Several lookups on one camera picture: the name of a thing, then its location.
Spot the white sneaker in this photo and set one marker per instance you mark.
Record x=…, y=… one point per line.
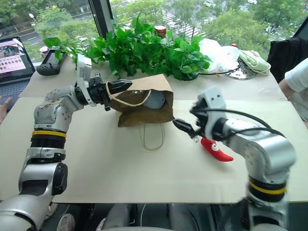
x=65, y=222
x=51, y=210

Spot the black jacket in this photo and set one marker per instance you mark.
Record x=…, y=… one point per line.
x=286, y=55

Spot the bystander bare hand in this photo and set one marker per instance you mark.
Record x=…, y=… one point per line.
x=4, y=108

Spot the round silver metal tray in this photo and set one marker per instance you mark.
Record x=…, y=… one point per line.
x=243, y=72

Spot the grey plush toy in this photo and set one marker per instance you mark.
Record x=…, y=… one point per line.
x=156, y=99

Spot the pale green cloth bundle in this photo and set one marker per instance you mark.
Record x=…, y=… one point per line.
x=253, y=61

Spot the small purple cup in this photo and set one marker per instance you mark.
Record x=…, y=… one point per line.
x=44, y=51

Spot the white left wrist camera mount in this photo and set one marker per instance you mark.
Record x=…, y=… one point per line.
x=83, y=68

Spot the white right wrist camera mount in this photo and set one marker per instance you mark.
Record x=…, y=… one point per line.
x=214, y=101

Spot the black window frame post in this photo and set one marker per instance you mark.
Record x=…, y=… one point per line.
x=100, y=16

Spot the black handheld game console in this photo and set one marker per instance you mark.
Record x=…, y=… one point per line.
x=50, y=63

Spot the white plastic bag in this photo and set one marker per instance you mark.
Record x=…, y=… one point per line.
x=216, y=54

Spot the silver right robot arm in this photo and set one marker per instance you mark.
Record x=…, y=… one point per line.
x=262, y=149

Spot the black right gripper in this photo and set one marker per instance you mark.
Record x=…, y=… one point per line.
x=199, y=120

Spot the brown paper bag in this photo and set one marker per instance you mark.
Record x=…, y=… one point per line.
x=142, y=115

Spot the open laptop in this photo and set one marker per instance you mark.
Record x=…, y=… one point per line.
x=13, y=62

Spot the green leafy plant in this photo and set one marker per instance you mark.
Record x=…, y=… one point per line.
x=144, y=53

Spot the person in white shirt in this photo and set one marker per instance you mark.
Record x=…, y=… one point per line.
x=298, y=79

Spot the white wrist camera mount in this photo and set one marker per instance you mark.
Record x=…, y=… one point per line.
x=214, y=101
x=83, y=68

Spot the red chili plush toy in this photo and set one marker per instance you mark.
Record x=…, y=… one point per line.
x=215, y=150

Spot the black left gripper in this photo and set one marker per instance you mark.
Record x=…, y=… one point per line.
x=97, y=92

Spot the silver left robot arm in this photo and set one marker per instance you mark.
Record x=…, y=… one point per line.
x=49, y=113

